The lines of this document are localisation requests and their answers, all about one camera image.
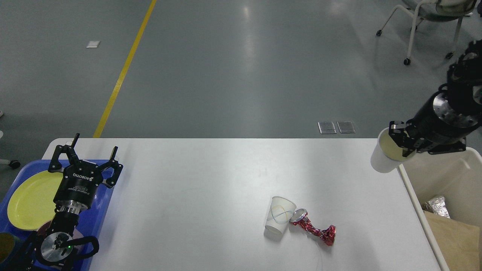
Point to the silver floor socket plate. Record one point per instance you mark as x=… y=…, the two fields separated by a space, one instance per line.
x=326 y=127

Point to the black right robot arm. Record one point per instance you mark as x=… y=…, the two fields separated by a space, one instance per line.
x=464 y=77

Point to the white floor marker tile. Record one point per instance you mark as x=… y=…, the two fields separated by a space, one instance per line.
x=93 y=44

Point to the teal mug yellow inside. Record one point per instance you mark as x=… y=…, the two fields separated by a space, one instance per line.
x=9 y=246

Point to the black caster wheel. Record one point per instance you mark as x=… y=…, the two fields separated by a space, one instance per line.
x=14 y=164

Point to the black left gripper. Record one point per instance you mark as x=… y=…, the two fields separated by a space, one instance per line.
x=78 y=186

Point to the white patterned paper cup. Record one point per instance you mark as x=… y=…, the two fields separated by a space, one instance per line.
x=279 y=214

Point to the white wheeled chair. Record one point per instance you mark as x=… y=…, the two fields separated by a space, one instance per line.
x=434 y=11

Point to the yellow plastic plate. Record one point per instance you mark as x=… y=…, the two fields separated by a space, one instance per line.
x=31 y=205

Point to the red foil wrapper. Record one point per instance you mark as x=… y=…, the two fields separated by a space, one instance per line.
x=327 y=236

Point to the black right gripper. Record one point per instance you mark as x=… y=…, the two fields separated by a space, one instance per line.
x=440 y=126

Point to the foil piece in bin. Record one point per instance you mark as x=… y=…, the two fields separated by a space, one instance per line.
x=437 y=205

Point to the blue plastic tray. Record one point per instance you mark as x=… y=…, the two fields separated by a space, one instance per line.
x=90 y=221

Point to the beige plastic bin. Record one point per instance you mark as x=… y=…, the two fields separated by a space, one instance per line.
x=457 y=177

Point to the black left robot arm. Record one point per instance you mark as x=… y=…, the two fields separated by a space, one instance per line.
x=58 y=249

